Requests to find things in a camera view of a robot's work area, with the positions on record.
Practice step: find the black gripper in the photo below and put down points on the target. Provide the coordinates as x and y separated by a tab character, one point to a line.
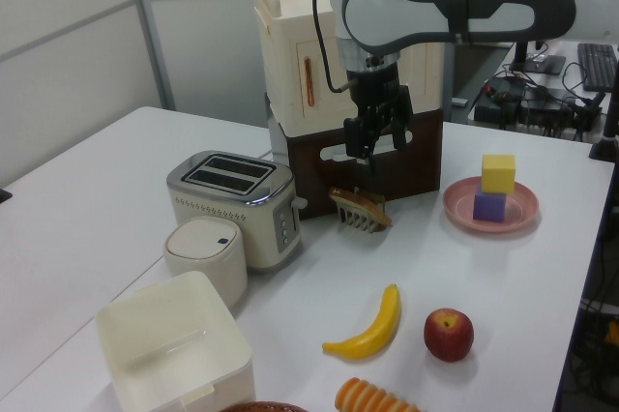
374	85

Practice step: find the yellow cube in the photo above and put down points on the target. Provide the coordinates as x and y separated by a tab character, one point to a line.
498	175

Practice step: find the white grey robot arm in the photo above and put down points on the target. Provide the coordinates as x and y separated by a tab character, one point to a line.
483	6

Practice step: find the purple cube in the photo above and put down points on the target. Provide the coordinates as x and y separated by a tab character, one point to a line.
488	209

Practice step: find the dark brown base box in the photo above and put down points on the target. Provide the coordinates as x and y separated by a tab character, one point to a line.
416	165

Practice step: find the brown bread slice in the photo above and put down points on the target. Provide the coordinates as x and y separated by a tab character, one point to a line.
365	206

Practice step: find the metal toast rack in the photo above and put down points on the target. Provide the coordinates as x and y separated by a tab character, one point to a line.
355	223

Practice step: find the pink plate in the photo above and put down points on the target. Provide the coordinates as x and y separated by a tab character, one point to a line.
524	206

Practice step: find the black monitor stand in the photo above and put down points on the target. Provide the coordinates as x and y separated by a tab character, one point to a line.
537	64

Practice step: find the cream silver toaster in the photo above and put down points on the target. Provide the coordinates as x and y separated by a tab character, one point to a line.
232	218

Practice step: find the yellow banana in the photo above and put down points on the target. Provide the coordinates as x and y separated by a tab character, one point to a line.
372	334

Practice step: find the red apple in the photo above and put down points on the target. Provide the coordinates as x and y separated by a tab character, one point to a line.
449	337

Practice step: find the small cream lidded bin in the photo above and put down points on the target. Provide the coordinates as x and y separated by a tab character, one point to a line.
203	262

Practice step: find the black desk clamp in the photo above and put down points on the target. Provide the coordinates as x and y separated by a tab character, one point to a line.
607	141

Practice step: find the black keyboard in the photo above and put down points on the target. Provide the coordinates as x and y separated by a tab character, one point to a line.
599	66

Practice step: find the long striped bread roll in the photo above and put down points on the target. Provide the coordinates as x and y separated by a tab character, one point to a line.
367	397

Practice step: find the brown wicker basket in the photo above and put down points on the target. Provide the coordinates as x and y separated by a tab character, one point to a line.
263	407

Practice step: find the open white square container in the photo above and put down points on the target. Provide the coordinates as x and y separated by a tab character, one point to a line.
145	334

